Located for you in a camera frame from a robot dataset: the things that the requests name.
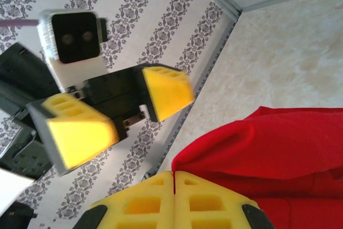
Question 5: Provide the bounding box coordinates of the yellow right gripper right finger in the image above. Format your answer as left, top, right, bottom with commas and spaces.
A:
174, 172, 277, 229

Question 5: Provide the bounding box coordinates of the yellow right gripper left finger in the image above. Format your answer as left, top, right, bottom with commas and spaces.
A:
72, 171, 175, 229

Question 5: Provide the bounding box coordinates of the red t-shirt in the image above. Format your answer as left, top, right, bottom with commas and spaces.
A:
171, 107, 343, 229

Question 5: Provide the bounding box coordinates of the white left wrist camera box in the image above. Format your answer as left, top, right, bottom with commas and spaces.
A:
39, 9, 108, 65

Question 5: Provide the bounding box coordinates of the purple cable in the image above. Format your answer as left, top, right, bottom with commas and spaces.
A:
0, 19, 40, 27

